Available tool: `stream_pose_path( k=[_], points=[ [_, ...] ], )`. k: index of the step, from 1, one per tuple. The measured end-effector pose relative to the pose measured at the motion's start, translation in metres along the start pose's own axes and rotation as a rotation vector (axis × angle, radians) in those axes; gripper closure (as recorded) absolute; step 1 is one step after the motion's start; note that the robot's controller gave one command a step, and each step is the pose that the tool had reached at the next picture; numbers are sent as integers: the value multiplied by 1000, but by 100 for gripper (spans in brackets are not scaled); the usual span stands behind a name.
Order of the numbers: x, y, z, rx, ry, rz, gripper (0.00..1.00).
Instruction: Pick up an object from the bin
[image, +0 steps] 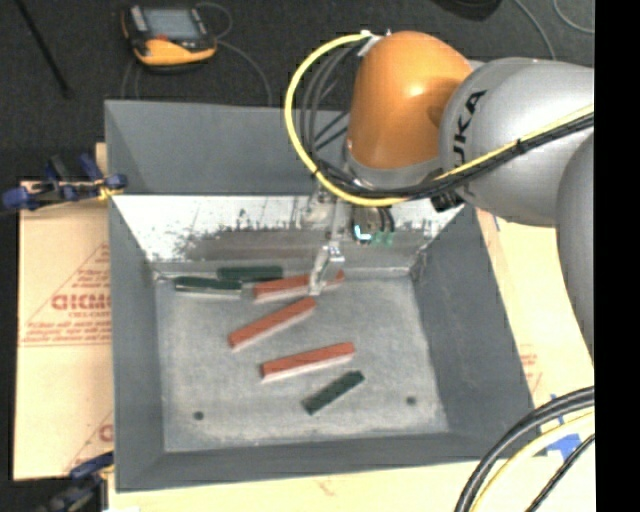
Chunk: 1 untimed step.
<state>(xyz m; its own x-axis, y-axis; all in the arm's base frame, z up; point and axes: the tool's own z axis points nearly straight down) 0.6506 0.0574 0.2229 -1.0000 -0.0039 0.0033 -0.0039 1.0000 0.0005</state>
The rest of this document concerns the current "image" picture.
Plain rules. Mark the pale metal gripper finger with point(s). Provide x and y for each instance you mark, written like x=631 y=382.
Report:
x=331 y=265
x=320 y=267

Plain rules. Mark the red-brown flat block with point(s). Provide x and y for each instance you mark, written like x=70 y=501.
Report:
x=307 y=361
x=272 y=322
x=280 y=289

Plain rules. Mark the dark green flat block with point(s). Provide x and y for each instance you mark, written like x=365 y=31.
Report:
x=205 y=284
x=332 y=392
x=250 y=273

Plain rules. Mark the grey metal bin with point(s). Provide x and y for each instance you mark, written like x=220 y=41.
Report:
x=300 y=400

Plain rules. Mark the brown cardboard board red print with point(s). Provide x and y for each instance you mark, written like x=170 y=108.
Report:
x=60 y=400

